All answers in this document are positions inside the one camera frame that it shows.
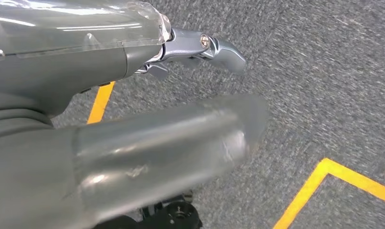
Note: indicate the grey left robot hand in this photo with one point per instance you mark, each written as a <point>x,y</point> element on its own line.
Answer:
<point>148,158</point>

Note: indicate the yellow floor tape square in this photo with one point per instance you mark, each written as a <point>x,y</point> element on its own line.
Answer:
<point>100,101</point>
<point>308,192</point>

